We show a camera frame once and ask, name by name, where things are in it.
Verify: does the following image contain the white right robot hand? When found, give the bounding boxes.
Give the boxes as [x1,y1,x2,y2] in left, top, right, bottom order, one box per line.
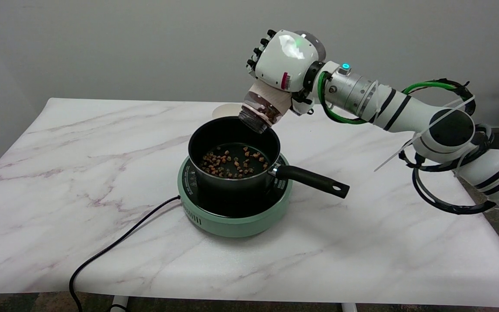
[246,29,326,116]

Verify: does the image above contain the clear bottle with beige sleeve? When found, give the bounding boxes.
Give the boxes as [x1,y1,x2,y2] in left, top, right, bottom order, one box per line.
[237,81,293,134]

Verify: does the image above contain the white round lid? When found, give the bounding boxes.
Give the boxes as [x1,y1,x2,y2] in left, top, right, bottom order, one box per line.
[212,104,243,120]

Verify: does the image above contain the brown food pieces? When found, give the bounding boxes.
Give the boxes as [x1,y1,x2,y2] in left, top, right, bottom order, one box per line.
[199,146,270,179]

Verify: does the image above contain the white zip tie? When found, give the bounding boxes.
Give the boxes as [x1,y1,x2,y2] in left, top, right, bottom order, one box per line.
[373,96,475,172]

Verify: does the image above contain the green round induction cooker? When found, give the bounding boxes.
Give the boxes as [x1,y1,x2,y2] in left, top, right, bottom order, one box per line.
[178,153,294,238]

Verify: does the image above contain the green robot cable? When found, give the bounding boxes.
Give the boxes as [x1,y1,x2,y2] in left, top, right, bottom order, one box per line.
[317,71,458,125]

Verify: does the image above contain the black soup pot with handle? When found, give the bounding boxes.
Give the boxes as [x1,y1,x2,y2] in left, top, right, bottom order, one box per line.
[188,116,350,199]

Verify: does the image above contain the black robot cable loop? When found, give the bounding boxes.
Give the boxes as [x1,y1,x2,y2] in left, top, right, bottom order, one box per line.
[399,79,498,215]

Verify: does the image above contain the black power cord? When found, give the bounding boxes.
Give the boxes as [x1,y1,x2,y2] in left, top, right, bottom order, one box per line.
[68,195,181,312]

